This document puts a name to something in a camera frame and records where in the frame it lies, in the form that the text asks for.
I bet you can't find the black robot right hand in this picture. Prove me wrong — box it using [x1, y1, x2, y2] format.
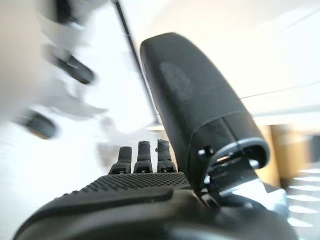
[13, 31, 301, 240]

